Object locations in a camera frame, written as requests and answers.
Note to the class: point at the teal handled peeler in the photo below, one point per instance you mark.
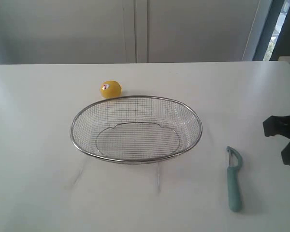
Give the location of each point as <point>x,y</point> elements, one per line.
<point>234,197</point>

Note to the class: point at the yellow lemon with sticker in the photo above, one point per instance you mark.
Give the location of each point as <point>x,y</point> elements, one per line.
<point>110,89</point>

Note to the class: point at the oval steel mesh basket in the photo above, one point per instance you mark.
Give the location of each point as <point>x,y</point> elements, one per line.
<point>136,129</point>

